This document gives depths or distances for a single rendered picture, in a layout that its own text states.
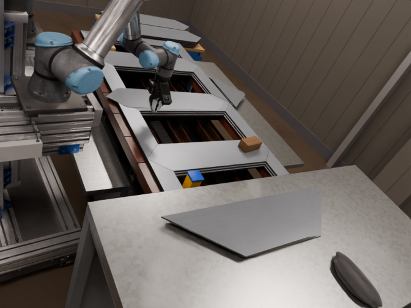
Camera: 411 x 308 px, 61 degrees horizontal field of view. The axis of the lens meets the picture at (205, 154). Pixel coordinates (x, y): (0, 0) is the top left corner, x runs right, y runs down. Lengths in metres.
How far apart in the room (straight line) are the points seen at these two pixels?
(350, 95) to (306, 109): 0.54
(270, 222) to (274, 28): 3.55
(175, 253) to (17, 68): 1.00
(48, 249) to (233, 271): 1.14
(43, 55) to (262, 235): 0.94
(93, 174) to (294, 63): 3.11
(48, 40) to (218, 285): 0.94
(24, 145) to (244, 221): 0.80
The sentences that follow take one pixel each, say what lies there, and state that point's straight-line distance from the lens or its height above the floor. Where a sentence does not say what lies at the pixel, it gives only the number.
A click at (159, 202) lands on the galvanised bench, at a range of 1.11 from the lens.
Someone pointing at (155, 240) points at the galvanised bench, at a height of 1.05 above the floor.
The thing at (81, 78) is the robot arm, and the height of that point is 1.23.
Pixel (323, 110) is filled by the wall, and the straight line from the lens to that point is 4.06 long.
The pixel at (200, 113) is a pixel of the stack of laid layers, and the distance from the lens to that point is 2.03.
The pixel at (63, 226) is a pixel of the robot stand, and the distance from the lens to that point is 2.03.
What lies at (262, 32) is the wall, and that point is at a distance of 4.66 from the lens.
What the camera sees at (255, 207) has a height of 1.07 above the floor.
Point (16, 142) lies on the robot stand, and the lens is 1.37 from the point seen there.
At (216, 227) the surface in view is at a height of 1.07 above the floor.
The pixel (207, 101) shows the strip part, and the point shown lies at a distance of 2.15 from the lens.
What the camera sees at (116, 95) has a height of 0.84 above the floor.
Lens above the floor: 1.84
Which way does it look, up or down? 36 degrees down
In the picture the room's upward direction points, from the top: 25 degrees clockwise
